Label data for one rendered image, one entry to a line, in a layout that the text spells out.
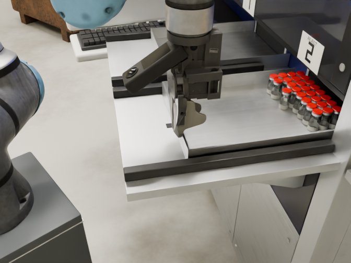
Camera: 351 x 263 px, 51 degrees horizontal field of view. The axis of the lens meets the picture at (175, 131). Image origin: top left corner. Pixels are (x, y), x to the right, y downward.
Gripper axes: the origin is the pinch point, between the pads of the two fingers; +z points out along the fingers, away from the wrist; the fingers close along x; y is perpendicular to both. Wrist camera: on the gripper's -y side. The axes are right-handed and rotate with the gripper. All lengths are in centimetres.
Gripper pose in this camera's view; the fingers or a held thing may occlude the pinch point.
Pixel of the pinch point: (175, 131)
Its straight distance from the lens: 69.7
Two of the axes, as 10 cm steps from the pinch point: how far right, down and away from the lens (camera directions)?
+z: 0.0, 8.0, 6.0
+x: -2.0, -5.9, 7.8
